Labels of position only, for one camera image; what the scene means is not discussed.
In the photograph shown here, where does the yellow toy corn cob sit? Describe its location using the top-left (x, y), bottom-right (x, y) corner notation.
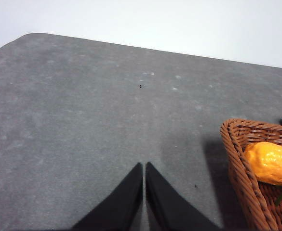
top-left (243, 142), bottom-right (282, 185)

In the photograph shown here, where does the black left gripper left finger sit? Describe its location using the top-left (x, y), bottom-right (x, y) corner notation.
top-left (71, 162), bottom-right (143, 231)

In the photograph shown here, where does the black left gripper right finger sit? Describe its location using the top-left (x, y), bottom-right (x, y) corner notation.
top-left (146, 162), bottom-right (222, 231)

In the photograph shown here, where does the brown woven wicker basket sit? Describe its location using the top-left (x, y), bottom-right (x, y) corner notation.
top-left (220, 118), bottom-right (282, 231)

